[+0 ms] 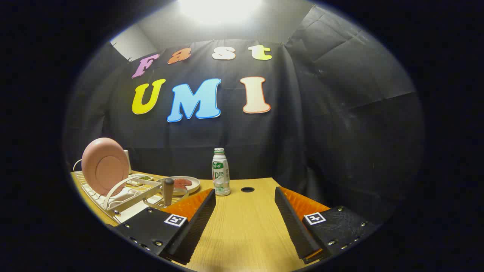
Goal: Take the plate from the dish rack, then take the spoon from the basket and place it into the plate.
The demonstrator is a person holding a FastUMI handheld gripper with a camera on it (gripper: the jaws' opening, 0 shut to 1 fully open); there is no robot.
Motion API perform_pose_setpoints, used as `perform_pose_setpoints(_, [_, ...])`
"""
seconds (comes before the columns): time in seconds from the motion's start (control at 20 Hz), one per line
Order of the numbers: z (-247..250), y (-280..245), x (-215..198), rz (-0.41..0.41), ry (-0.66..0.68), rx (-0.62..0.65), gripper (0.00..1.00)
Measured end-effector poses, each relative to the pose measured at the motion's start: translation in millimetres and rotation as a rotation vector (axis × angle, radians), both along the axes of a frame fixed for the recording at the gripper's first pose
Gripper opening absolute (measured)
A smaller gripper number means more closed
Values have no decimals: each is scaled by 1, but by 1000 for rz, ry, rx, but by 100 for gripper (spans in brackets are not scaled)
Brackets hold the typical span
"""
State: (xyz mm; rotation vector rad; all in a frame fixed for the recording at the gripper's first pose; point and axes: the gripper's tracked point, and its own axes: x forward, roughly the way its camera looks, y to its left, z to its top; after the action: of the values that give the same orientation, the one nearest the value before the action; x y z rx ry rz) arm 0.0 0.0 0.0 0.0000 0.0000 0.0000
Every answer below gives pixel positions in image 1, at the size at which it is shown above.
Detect black backdrop cloth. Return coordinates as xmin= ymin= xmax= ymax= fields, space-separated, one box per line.
xmin=64 ymin=4 xmax=426 ymax=227

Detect divided tray of beans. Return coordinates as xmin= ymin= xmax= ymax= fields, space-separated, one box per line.
xmin=129 ymin=174 xmax=164 ymax=186

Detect white drink bottle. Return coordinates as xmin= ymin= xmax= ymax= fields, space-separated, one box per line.
xmin=212 ymin=148 xmax=231 ymax=196

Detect white drip tray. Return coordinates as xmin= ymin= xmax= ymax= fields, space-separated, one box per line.
xmin=81 ymin=181 xmax=159 ymax=224

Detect beige plate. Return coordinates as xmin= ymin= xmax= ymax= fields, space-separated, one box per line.
xmin=166 ymin=176 xmax=200 ymax=195

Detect brown-handled metal spoon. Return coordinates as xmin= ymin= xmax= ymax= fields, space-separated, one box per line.
xmin=163 ymin=178 xmax=175 ymax=207

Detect pink plate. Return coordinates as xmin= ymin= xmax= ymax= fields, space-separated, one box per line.
xmin=81 ymin=138 xmax=130 ymax=196

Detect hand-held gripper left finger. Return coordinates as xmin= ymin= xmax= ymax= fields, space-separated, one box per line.
xmin=112 ymin=188 xmax=217 ymax=265

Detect white wire dish rack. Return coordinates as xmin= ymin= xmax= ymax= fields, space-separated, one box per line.
xmin=72 ymin=159 xmax=169 ymax=224

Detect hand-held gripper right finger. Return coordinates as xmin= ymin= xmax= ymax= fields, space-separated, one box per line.
xmin=275 ymin=186 xmax=379 ymax=265

